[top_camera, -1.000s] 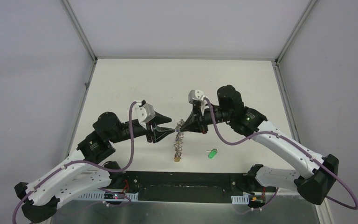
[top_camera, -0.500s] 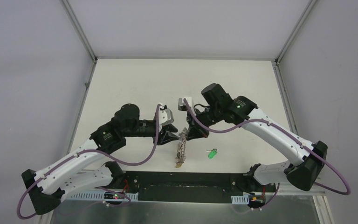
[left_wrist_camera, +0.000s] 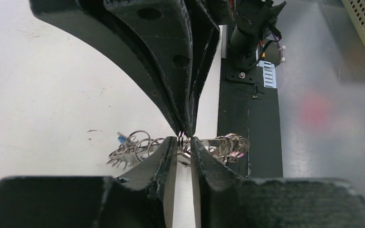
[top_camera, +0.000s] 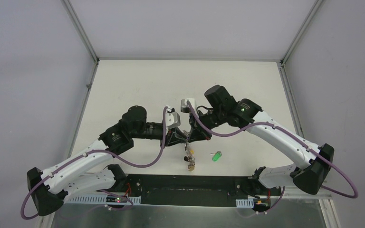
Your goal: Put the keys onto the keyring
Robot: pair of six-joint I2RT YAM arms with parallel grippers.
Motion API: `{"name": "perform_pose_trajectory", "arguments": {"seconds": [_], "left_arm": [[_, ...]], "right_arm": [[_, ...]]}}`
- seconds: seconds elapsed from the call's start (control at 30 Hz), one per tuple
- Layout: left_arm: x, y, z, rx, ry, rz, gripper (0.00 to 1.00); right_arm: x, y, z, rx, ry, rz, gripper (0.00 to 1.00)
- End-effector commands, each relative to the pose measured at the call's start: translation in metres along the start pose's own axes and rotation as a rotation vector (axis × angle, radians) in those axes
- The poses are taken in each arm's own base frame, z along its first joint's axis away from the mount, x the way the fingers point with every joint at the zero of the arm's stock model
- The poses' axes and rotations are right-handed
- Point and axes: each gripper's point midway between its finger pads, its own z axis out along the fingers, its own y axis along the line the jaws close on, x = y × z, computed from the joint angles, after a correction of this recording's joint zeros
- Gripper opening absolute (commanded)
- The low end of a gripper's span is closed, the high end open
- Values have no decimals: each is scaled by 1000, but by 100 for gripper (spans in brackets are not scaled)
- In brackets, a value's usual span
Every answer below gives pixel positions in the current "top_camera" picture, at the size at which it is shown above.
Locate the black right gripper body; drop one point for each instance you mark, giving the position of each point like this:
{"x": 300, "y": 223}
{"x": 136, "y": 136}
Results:
{"x": 210, "y": 120}

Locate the green tagged key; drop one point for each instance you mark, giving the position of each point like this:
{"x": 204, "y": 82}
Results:
{"x": 216, "y": 156}

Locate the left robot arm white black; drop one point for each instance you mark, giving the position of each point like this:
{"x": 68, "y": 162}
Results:
{"x": 52, "y": 187}

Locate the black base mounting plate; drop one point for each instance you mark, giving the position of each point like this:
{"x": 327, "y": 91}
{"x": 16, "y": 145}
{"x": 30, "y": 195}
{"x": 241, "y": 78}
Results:
{"x": 203, "y": 191}

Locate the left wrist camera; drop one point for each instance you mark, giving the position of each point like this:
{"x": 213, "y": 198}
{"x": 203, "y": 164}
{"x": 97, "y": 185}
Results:
{"x": 172, "y": 118}

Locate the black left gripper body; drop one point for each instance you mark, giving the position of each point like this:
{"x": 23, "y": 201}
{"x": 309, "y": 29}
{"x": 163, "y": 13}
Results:
{"x": 168, "y": 136}

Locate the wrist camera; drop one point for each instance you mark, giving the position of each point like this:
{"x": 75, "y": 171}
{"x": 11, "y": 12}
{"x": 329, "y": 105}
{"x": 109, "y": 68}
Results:
{"x": 187, "y": 104}
{"x": 172, "y": 118}

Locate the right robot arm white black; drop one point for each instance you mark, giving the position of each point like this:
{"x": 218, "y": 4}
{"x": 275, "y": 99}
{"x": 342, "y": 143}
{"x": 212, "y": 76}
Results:
{"x": 309, "y": 168}

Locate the right electronics board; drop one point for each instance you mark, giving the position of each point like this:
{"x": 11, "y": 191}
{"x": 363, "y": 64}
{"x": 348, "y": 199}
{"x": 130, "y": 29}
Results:
{"x": 261, "y": 205}

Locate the electronics board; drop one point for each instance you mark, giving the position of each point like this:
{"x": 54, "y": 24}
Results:
{"x": 261, "y": 205}
{"x": 114, "y": 199}

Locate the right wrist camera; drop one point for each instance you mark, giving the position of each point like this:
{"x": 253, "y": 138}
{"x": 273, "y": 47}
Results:
{"x": 187, "y": 104}

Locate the left electronics board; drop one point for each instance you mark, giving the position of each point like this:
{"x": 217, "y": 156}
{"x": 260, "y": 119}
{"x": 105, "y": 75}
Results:
{"x": 114, "y": 199}

